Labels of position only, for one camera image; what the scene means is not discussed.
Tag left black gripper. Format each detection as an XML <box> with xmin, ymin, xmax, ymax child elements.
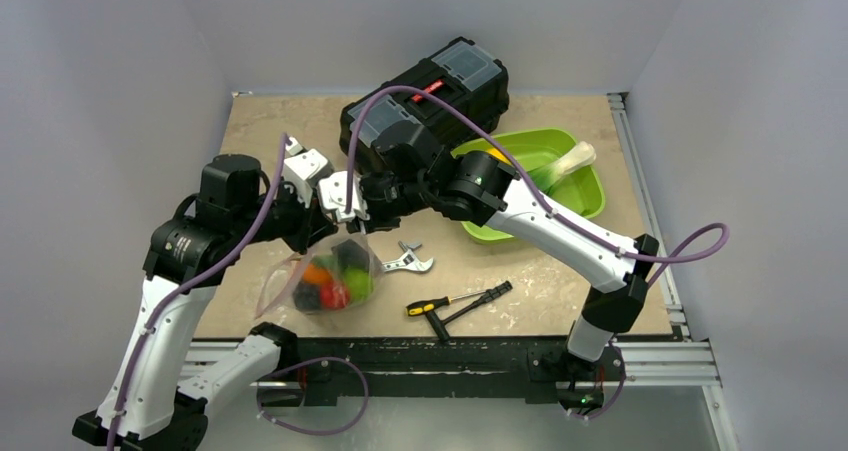
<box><xmin>233</xmin><ymin>174</ymin><xmax>338</xmax><ymax>253</ymax></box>

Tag toy orange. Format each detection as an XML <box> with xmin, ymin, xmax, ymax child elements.
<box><xmin>301</xmin><ymin>263</ymin><xmax>334</xmax><ymax>286</ymax></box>

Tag toy purple eggplant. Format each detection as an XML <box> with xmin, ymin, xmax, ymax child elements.
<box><xmin>331</xmin><ymin>239</ymin><xmax>372</xmax><ymax>272</ymax></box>

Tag clear zip top bag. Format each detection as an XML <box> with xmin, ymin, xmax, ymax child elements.
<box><xmin>255</xmin><ymin>233</ymin><xmax>384</xmax><ymax>317</ymax></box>

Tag toy black grapes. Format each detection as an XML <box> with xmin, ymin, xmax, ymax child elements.
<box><xmin>292</xmin><ymin>281</ymin><xmax>322</xmax><ymax>313</ymax></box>

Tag toy green apple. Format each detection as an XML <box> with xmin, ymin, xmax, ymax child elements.
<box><xmin>342</xmin><ymin>268</ymin><xmax>374</xmax><ymax>303</ymax></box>

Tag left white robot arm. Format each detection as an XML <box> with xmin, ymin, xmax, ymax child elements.
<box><xmin>72</xmin><ymin>150</ymin><xmax>335</xmax><ymax>450</ymax></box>

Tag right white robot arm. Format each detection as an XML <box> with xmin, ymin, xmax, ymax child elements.
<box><xmin>348</xmin><ymin>120</ymin><xmax>659</xmax><ymax>378</ymax></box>

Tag toy yellow lemon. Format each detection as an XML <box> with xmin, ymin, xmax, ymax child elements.
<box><xmin>486</xmin><ymin>147</ymin><xmax>511</xmax><ymax>164</ymax></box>

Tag black plastic toolbox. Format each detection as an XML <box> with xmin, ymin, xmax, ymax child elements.
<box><xmin>355</xmin><ymin>37</ymin><xmax>510</xmax><ymax>173</ymax></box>

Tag toy bok choy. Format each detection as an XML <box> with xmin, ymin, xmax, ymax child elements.
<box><xmin>528</xmin><ymin>141</ymin><xmax>597</xmax><ymax>194</ymax></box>

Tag yellow black screwdriver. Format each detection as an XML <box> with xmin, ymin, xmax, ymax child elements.
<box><xmin>405</xmin><ymin>291</ymin><xmax>484</xmax><ymax>317</ymax></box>

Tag green plastic tray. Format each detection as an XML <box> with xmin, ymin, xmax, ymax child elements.
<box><xmin>461</xmin><ymin>128</ymin><xmax>606</xmax><ymax>245</ymax></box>

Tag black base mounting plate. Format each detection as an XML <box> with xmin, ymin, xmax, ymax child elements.
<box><xmin>257</xmin><ymin>336</ymin><xmax>627</xmax><ymax>412</ymax></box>

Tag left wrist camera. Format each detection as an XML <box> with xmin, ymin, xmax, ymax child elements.
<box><xmin>282</xmin><ymin>137</ymin><xmax>335</xmax><ymax>208</ymax></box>

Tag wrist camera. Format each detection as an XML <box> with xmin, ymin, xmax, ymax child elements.
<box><xmin>317</xmin><ymin>171</ymin><xmax>370</xmax><ymax>224</ymax></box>
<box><xmin>282</xmin><ymin>137</ymin><xmax>335</xmax><ymax>208</ymax></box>

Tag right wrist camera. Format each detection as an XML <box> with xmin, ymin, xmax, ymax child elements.
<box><xmin>317</xmin><ymin>171</ymin><xmax>370</xmax><ymax>224</ymax></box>

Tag red handled adjustable wrench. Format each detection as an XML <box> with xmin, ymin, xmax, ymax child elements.
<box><xmin>381</xmin><ymin>241</ymin><xmax>435</xmax><ymax>274</ymax></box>

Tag black T-handle tool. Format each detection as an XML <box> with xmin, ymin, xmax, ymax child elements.
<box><xmin>425</xmin><ymin>281</ymin><xmax>513</xmax><ymax>343</ymax></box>

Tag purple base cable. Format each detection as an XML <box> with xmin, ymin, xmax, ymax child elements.
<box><xmin>256</xmin><ymin>356</ymin><xmax>370</xmax><ymax>438</ymax></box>

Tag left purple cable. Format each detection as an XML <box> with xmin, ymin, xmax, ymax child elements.
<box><xmin>105</xmin><ymin>133</ymin><xmax>293</xmax><ymax>451</ymax></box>

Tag aluminium frame rail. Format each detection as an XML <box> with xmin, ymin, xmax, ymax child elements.
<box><xmin>607</xmin><ymin>93</ymin><xmax>739</xmax><ymax>450</ymax></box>

